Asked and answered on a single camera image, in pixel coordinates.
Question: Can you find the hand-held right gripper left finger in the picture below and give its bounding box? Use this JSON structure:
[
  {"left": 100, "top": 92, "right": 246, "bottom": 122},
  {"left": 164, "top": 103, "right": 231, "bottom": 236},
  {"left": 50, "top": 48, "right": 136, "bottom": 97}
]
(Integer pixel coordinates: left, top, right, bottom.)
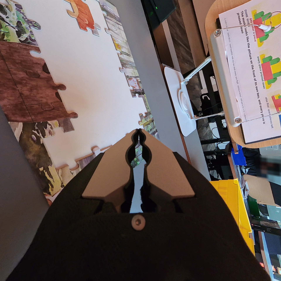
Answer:
[{"left": 82, "top": 129, "right": 141, "bottom": 207}]

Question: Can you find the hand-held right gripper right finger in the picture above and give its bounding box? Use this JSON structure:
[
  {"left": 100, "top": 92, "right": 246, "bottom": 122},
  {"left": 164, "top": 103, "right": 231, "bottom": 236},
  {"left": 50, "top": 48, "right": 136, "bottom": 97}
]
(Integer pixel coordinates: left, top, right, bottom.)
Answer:
[{"left": 139, "top": 129, "right": 195, "bottom": 207}]

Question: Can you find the yellow plastic bin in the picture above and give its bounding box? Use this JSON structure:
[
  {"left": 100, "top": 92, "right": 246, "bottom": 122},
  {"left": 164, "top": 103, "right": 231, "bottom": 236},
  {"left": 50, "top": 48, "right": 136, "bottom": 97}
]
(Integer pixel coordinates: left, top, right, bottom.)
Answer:
[{"left": 210, "top": 179, "right": 255, "bottom": 256}]

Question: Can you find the partly assembled jigsaw puzzle board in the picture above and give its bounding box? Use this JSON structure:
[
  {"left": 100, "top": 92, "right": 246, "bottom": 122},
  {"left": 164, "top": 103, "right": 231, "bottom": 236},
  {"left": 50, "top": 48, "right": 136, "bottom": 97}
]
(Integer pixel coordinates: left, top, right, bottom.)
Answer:
[{"left": 0, "top": 0, "right": 161, "bottom": 205}]

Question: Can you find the blue plastic bin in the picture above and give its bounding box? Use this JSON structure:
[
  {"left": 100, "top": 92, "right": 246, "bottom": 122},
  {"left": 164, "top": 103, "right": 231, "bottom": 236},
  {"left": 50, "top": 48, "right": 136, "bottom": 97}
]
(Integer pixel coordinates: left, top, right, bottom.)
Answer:
[{"left": 231, "top": 147, "right": 247, "bottom": 166}]

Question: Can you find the black office chair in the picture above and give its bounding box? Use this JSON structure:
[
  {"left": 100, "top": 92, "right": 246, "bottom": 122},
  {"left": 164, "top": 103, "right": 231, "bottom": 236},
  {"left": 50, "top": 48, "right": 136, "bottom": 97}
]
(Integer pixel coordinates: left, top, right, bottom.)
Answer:
[{"left": 199, "top": 92, "right": 221, "bottom": 115}]

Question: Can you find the green box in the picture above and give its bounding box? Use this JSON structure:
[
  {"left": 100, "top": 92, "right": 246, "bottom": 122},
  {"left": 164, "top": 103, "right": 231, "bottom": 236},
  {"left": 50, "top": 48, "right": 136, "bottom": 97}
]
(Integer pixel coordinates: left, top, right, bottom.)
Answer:
[{"left": 248, "top": 195, "right": 259, "bottom": 222}]

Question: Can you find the brown cardboard box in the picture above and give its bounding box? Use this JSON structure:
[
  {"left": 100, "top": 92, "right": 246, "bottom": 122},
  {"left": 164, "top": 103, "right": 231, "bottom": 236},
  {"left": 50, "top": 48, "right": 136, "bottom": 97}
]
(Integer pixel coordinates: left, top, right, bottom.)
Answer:
[{"left": 243, "top": 174, "right": 277, "bottom": 207}]

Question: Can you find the dark computer screen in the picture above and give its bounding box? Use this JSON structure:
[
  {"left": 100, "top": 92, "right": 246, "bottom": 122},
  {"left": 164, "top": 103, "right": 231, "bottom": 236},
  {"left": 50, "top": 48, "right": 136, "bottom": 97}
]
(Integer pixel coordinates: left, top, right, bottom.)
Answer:
[{"left": 250, "top": 203, "right": 281, "bottom": 236}]

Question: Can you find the wood-edged instruction board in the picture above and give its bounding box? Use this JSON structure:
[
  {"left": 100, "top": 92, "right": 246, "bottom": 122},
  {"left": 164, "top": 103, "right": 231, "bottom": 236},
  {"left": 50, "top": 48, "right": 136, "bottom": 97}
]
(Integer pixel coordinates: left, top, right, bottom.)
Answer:
[{"left": 205, "top": 0, "right": 281, "bottom": 148}]

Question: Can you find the black device with green light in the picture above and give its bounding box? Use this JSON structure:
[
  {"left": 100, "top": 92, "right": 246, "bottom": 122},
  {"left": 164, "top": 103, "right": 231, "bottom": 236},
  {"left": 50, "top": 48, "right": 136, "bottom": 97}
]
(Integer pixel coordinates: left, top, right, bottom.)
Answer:
[{"left": 142, "top": 0, "right": 177, "bottom": 30}]

